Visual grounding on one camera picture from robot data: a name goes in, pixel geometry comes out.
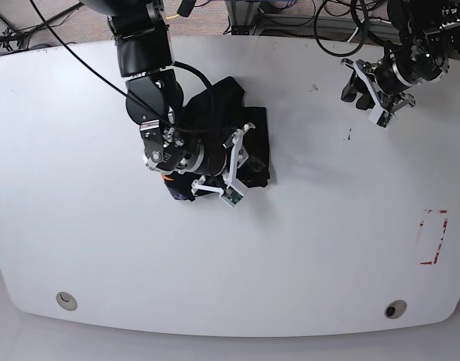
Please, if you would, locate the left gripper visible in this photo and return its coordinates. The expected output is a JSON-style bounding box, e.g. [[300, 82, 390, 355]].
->
[[340, 56, 416, 115]]

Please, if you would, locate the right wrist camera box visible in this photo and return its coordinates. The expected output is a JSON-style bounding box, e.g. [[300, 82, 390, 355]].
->
[[219, 186, 248, 207]]

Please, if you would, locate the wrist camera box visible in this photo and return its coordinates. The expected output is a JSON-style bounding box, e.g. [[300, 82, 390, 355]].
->
[[219, 186, 248, 207], [368, 105, 395, 131]]

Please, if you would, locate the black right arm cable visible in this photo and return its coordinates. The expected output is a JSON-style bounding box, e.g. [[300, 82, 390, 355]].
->
[[29, 0, 238, 132]]

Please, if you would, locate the right table cable grommet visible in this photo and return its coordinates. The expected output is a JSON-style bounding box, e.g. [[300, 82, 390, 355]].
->
[[384, 300, 407, 320]]

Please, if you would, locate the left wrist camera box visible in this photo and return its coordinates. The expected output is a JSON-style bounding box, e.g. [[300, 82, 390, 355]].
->
[[368, 105, 395, 131]]

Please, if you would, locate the aluminium frame stand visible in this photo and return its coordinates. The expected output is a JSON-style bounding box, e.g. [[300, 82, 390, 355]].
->
[[224, 1, 352, 37]]

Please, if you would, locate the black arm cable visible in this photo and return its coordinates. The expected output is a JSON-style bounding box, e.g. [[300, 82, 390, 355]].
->
[[29, 0, 238, 132], [313, 0, 389, 57]]

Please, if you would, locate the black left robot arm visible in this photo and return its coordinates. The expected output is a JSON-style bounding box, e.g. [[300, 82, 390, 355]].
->
[[340, 1, 460, 127]]

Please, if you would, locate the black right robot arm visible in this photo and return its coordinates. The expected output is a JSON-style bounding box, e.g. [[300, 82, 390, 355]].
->
[[87, 1, 270, 205]]

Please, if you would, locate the left table cable grommet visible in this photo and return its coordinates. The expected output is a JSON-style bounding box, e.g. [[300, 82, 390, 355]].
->
[[56, 292, 77, 311]]

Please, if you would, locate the red tape rectangle marking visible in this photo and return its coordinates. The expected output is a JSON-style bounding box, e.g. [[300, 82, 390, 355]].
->
[[416, 209, 449, 265]]

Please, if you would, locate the black graphic T-shirt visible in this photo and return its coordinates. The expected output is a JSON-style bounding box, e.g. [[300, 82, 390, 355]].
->
[[158, 77, 270, 206]]

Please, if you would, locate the table cable grommet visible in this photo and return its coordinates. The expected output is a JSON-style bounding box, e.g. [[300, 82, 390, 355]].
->
[[56, 292, 77, 311], [384, 300, 407, 320]]

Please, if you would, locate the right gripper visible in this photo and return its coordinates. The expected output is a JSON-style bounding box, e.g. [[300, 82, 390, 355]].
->
[[191, 123, 270, 196]]

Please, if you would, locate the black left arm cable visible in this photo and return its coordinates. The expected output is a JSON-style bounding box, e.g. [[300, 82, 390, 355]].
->
[[313, 0, 389, 57]]

